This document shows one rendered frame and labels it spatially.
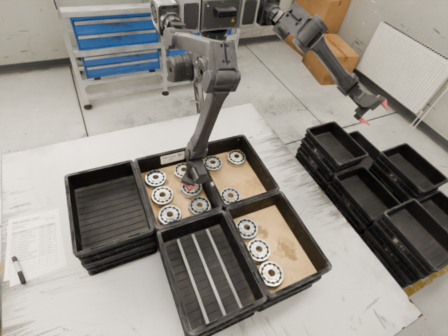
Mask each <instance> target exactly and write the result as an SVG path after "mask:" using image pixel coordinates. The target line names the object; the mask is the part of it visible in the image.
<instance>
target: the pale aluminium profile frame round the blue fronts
mask: <svg viewBox="0 0 448 336"><path fill-rule="evenodd" d="M51 2H52V4H53V8H54V11H55V14H56V17H57V20H58V23H59V26H60V29H61V32H62V35H63V39H64V42H65V45H66V48H67V51H68V54H69V57H70V60H71V64H72V66H73V70H74V72H75V76H76V78H77V82H78V84H79V88H80V91H81V94H82V97H83V100H84V103H85V105H84V109H86V110H88V109H91V108H92V105H90V104H89V102H88V100H90V99H98V98H102V97H110V96H115V95H122V94H127V93H134V92H139V91H146V90H151V89H158V88H163V90H164V91H163V92H162V95H164V96H168V95H169V92H168V91H167V87H170V86H175V85H182V84H187V83H191V82H190V81H182V82H177V83H173V82H172V81H168V80H167V76H168V72H167V65H166V60H167V57H166V55H167V51H166V50H165V46H164V43H163V36H161V35H160V38H159V42H158V43H145V44H138V45H126V46H118V47H106V48H100V49H88V50H81V51H79V48H78V47H72V44H71V40H70V38H69V34H68V32H73V28H67V27H66V24H65V20H64V18H62V15H61V11H60V5H59V1H58V0H51ZM57 12H59V16H60V18H59V16H58V13H57ZM239 33H240V29H238V28H237V29H235V34H234V35H227V41H230V40H233V41H234V42H235V48H236V54H237V46H238V41H239ZM159 48H161V51H160V52H159V56H161V57H160V69H153V70H148V71H143V72H138V73H129V74H124V75H115V76H109V77H96V78H94V79H86V80H82V78H81V74H82V71H84V70H85V69H84V67H79V66H80V65H83V62H82V61H81V60H78V59H77V57H88V56H94V55H105V54H112V53H122V52H129V51H141V50H148V49H159ZM154 75H157V76H158V78H159V80H160V81H161V82H160V83H156V84H151V85H143V86H138V87H130V88H126V89H118V90H113V91H105V92H100V93H92V94H90V93H88V92H86V91H85V88H86V87H87V86H88V85H94V84H100V83H108V82H113V81H122V80H126V79H135V78H140V77H148V76H154Z"/></svg>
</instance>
